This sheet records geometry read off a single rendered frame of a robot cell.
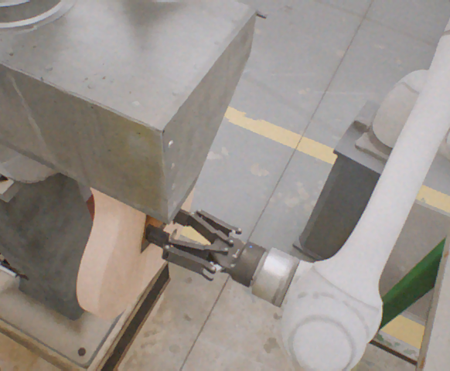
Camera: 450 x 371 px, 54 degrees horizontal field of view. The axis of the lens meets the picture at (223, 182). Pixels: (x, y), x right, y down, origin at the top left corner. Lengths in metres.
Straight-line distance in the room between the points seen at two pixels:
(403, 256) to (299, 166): 0.64
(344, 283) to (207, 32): 0.35
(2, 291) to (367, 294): 1.33
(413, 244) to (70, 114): 1.96
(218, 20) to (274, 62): 2.35
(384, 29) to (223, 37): 2.88
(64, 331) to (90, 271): 0.86
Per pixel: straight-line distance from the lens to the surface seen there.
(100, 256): 0.71
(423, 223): 2.29
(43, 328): 1.61
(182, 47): 0.39
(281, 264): 0.75
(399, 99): 1.33
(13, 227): 1.08
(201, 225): 0.82
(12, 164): 0.71
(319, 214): 1.75
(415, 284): 1.28
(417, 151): 0.70
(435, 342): 0.98
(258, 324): 1.86
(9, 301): 1.67
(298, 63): 2.79
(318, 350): 0.56
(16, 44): 0.41
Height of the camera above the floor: 1.77
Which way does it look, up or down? 56 degrees down
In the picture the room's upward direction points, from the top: 6 degrees clockwise
